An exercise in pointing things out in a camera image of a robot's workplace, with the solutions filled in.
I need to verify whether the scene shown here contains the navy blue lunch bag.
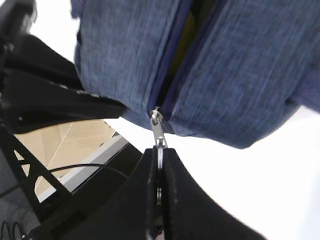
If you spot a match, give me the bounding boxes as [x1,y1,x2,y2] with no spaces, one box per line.
[71,0,320,149]

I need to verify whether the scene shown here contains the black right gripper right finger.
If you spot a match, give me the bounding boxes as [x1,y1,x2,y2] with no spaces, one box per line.
[162,148,265,240]

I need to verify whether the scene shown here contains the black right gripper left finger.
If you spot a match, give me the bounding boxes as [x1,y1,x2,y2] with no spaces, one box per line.
[29,148,157,240]

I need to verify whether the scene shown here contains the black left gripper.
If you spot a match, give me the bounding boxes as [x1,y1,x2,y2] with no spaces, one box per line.
[0,0,127,135]

